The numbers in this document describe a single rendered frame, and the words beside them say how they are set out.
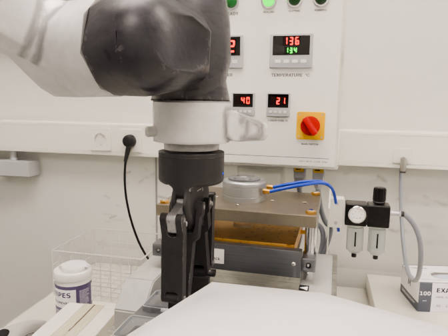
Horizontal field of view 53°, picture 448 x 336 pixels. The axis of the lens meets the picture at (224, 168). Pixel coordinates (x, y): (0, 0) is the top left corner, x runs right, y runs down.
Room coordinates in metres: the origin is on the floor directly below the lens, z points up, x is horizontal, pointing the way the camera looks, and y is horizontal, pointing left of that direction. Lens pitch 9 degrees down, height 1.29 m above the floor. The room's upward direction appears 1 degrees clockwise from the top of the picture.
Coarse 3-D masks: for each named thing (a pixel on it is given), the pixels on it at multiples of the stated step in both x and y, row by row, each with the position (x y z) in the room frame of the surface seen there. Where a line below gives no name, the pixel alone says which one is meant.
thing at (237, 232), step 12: (216, 228) 0.78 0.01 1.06; (228, 228) 0.78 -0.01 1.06; (240, 228) 0.78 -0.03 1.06; (252, 228) 0.78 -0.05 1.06; (264, 228) 0.78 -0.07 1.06; (276, 228) 0.79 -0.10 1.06; (288, 228) 0.79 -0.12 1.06; (300, 228) 0.80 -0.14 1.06; (216, 240) 0.72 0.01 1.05; (228, 240) 0.72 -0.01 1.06; (240, 240) 0.71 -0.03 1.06; (252, 240) 0.71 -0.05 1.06; (264, 240) 0.71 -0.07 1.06; (276, 240) 0.72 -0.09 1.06; (288, 240) 0.72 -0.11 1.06; (300, 240) 0.81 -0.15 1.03
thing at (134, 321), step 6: (132, 318) 0.54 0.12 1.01; (138, 318) 0.54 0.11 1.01; (144, 318) 0.55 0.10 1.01; (150, 318) 0.55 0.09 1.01; (126, 324) 0.53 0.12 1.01; (132, 324) 0.53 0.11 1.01; (138, 324) 0.53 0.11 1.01; (144, 324) 0.53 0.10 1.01; (120, 330) 0.51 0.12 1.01; (126, 330) 0.51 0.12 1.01; (132, 330) 0.51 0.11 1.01
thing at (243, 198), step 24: (216, 192) 0.85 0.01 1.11; (240, 192) 0.76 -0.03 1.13; (264, 192) 0.77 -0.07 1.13; (288, 192) 0.86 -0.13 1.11; (312, 192) 0.84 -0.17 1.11; (216, 216) 0.72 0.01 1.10; (240, 216) 0.71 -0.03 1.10; (264, 216) 0.70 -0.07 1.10; (288, 216) 0.69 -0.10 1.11; (312, 216) 0.68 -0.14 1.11
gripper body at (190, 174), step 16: (160, 160) 0.49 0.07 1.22; (176, 160) 0.47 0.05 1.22; (192, 160) 0.47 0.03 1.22; (208, 160) 0.48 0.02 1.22; (160, 176) 0.49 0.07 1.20; (176, 176) 0.47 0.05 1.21; (192, 176) 0.47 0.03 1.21; (208, 176) 0.48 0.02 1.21; (176, 192) 0.47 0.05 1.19; (192, 192) 0.48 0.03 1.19; (208, 192) 0.54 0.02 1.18; (192, 208) 0.48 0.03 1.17; (192, 224) 0.48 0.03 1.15
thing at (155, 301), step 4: (156, 292) 0.63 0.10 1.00; (160, 292) 0.63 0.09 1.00; (152, 296) 0.61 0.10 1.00; (156, 296) 0.61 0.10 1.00; (160, 296) 0.62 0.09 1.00; (148, 300) 0.60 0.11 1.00; (152, 300) 0.60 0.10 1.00; (156, 300) 0.60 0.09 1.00; (160, 300) 0.60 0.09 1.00; (144, 304) 0.59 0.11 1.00; (148, 304) 0.59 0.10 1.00; (152, 304) 0.59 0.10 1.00; (156, 304) 0.59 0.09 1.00; (160, 304) 0.59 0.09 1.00; (164, 304) 0.59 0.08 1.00; (164, 308) 0.58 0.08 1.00
